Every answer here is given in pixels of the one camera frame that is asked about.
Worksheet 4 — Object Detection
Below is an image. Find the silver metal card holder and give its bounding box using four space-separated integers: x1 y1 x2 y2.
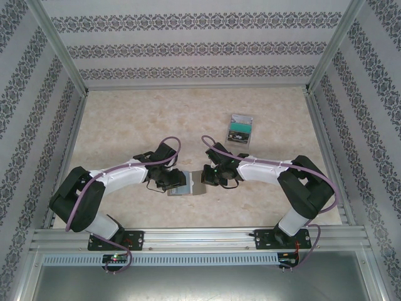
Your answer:
167 171 208 198

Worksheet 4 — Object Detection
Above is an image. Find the teal credit card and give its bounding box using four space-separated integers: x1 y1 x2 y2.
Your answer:
227 121 253 134

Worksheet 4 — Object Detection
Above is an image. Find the silver grey credit card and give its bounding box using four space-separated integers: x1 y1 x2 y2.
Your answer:
231 113 253 125

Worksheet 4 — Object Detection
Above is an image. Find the left controller circuit board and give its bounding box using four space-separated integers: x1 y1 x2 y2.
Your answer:
102 254 130 264

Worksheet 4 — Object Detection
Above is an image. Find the grey metal panel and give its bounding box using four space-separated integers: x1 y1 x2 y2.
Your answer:
31 265 382 301

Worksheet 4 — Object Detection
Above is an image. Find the thin black right gripper wire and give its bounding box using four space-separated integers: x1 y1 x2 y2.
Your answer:
219 178 241 189

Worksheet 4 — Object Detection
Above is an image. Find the thin black gripper wire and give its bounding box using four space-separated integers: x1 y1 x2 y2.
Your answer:
219 178 241 189
145 178 169 194

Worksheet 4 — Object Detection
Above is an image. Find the thin black left gripper wire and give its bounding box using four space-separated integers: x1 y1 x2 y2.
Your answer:
145 178 169 194

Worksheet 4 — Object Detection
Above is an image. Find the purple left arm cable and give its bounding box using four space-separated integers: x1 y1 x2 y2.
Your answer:
65 136 182 273

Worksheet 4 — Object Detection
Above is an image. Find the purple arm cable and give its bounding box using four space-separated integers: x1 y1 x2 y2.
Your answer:
200 134 341 270
65 136 182 273

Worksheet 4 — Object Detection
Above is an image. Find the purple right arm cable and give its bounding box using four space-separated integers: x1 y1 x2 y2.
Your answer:
200 134 341 270

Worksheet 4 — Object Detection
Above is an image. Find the aluminium mounting rail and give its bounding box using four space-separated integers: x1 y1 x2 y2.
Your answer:
31 228 368 251

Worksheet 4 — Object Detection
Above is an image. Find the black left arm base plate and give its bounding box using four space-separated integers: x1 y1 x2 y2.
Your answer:
86 230 145 252

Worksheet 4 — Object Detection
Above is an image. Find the grey slotted cable duct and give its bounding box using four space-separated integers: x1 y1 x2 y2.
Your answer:
42 253 280 267

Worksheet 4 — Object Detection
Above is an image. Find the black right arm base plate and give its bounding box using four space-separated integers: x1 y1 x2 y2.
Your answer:
254 228 311 251

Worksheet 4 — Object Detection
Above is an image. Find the aluminium table side rail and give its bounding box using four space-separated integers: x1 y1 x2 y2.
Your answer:
303 90 357 226
42 93 90 230

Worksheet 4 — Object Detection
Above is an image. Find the aluminium frame beam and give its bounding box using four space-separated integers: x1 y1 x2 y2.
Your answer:
360 247 397 301
9 247 43 301

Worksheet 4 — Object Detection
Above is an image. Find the aluminium frame post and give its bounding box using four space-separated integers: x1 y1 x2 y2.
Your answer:
23 0 90 95
303 0 367 94

